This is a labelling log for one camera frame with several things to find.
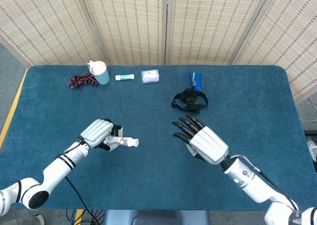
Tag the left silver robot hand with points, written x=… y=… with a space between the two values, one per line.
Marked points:
x=96 y=132

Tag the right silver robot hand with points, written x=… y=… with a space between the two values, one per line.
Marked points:
x=210 y=145

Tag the floral white toothpaste tube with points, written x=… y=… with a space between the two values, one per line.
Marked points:
x=119 y=140

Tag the white plastic bottle cap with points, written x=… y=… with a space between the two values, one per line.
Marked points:
x=135 y=142

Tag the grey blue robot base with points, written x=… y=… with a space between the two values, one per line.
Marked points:
x=158 y=218

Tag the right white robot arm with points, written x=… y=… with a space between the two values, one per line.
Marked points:
x=257 y=187

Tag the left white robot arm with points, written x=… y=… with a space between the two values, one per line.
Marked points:
x=57 y=169

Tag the dark red grape bunch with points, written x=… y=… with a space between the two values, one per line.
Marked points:
x=80 y=80

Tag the light blue mug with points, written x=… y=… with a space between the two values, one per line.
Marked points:
x=102 y=77

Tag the blue table mat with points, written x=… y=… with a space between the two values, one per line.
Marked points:
x=148 y=106

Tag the white green glue stick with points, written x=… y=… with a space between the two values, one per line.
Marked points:
x=125 y=77

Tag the blue foil package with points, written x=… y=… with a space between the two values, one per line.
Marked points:
x=198 y=82

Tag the clear purple plastic box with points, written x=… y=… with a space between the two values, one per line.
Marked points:
x=150 y=76

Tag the yellow floor tape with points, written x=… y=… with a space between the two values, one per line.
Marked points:
x=12 y=111

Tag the white sneaker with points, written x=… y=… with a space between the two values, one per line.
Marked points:
x=312 y=150

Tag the bamboo folding screen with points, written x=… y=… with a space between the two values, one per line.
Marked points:
x=131 y=24

